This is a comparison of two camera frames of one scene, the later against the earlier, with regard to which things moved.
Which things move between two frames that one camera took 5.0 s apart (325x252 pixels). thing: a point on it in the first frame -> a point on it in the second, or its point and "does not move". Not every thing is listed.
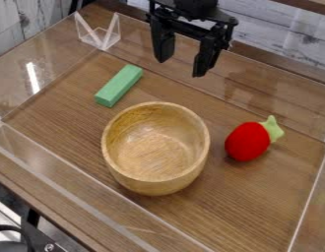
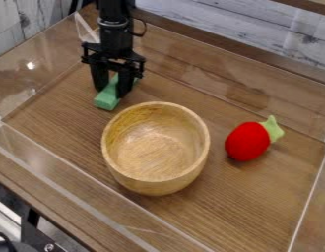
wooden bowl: (155, 146) does not move
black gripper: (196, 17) -> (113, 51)
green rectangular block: (111, 93) does not move
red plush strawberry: (247, 140) does not move
